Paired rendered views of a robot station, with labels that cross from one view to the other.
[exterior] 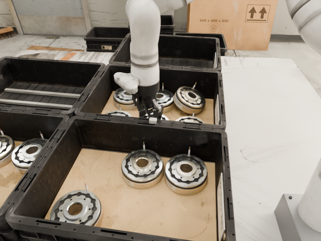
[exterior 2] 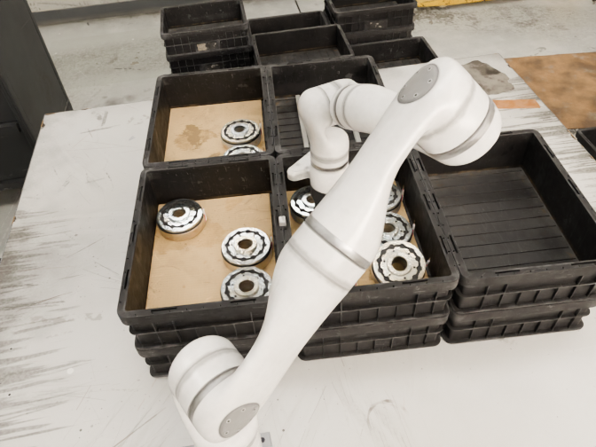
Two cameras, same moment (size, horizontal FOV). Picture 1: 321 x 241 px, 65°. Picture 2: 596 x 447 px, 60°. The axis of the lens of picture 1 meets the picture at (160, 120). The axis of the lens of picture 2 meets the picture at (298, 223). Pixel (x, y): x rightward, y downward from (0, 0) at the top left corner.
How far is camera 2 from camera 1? 85 cm
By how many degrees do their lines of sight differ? 56
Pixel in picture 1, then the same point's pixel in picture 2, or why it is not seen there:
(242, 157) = (372, 403)
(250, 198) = (289, 417)
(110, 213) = (189, 244)
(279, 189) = not seen: outside the picture
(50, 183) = (199, 184)
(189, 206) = not seen: hidden behind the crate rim
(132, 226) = (178, 264)
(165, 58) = (545, 212)
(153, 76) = (317, 181)
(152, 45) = (316, 146)
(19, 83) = not seen: hidden behind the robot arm
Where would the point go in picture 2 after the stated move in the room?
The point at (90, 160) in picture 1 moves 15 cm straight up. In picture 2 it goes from (253, 206) to (245, 154)
